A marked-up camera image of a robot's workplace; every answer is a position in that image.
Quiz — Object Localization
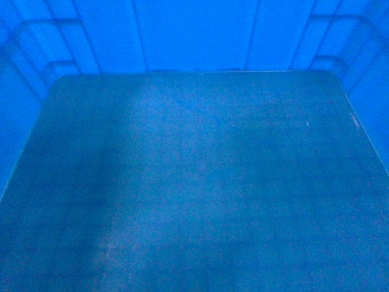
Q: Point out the large blue plastic crate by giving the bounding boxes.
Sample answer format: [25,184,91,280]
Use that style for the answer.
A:
[1,1,388,291]

